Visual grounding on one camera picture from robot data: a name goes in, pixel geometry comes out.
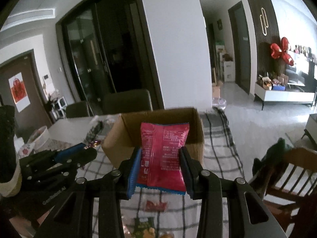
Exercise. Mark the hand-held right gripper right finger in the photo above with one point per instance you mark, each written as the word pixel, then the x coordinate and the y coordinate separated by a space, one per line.
pixel 188 173

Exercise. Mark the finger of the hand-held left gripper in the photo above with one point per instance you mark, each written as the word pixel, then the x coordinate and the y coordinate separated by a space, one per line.
pixel 84 157
pixel 70 151

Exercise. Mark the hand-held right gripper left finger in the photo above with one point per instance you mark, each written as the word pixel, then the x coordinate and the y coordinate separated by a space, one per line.
pixel 135 172

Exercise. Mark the brown cardboard box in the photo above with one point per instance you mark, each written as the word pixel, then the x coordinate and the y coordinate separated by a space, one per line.
pixel 117 146

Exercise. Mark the pink snack packet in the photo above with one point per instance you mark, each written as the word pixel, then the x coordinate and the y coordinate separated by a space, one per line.
pixel 163 153

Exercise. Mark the purple wrapped candy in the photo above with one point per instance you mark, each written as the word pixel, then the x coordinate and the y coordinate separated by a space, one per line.
pixel 93 143

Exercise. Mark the dark crumpled wrapper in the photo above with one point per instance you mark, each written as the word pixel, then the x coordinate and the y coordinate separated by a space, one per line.
pixel 94 131

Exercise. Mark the checked tablecloth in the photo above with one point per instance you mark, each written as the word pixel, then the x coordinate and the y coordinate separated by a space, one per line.
pixel 218 158

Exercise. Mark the white bowl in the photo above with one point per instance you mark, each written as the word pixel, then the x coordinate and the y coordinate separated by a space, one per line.
pixel 37 136

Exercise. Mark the flat red snack packet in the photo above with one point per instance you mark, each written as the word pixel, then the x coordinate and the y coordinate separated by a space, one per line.
pixel 154 205

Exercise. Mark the dark dining chair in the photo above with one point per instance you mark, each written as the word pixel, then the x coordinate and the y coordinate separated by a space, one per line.
pixel 127 101
pixel 78 109

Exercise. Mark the green snack packet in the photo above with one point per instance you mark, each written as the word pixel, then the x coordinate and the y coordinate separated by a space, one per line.
pixel 143 226

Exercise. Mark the brown door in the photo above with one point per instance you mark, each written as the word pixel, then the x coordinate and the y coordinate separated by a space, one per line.
pixel 37 84

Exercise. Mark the clear plastic bag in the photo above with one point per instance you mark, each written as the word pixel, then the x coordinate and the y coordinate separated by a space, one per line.
pixel 220 103

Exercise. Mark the small open cardboard box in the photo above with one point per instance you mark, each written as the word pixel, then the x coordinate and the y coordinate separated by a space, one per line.
pixel 216 89

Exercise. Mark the dark cloth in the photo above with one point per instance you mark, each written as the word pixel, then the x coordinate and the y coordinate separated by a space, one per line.
pixel 275 151

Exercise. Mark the dark glass sliding door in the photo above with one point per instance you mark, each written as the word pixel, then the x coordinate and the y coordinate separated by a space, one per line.
pixel 99 54

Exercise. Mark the white storage boxes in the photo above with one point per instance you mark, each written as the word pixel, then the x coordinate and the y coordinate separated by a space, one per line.
pixel 229 72

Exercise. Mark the wooden chair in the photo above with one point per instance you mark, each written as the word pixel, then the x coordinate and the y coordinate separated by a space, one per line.
pixel 297 158

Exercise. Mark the white low cabinet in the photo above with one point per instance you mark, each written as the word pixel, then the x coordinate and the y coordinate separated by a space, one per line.
pixel 284 96

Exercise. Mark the blue box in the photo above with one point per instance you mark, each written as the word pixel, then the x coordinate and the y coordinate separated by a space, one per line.
pixel 278 88

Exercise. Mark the coffee table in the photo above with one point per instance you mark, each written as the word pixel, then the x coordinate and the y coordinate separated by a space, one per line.
pixel 310 126

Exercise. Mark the dark hallway door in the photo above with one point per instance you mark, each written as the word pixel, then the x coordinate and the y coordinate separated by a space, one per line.
pixel 240 47

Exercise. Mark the red balloons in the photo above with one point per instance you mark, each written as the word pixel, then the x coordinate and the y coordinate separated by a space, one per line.
pixel 278 50

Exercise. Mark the red wall poster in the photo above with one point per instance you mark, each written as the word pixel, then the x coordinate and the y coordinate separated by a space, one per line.
pixel 19 91

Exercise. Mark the small wall picture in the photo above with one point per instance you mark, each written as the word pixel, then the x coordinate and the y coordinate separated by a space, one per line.
pixel 219 24

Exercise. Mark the looped wall light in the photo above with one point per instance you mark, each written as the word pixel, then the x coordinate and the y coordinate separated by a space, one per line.
pixel 261 21

